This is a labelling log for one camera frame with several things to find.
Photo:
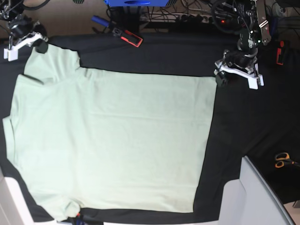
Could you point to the white power strip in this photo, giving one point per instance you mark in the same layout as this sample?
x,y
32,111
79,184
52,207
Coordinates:
x,y
158,17

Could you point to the light green T-shirt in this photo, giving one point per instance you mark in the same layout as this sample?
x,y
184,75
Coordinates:
x,y
91,138

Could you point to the blue red clamp bottom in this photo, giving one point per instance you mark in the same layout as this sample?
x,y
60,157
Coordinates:
x,y
84,219

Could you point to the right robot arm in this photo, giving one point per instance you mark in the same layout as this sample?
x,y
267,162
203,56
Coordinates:
x,y
9,9

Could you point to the blue red clamp right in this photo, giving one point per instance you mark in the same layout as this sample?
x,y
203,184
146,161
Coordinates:
x,y
282,46

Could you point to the white bin left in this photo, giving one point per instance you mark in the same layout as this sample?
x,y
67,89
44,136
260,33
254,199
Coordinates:
x,y
13,208

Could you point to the blue box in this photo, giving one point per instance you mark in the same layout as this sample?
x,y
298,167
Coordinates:
x,y
135,3

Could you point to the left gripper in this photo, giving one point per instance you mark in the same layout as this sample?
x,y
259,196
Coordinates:
x,y
233,62

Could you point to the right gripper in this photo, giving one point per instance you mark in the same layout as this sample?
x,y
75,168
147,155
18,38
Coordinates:
x,y
24,27

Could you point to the orange handled scissors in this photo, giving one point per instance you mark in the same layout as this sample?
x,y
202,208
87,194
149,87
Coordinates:
x,y
283,159

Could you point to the blue red clamp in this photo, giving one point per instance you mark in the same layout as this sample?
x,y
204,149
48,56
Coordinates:
x,y
84,219
123,34
282,46

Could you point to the black table cloth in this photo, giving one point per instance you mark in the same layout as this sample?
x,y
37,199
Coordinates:
x,y
256,123

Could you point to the blue red clamp left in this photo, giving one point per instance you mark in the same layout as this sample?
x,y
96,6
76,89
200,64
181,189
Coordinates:
x,y
123,34

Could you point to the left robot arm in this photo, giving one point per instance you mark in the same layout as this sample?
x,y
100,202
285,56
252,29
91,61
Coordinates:
x,y
246,19

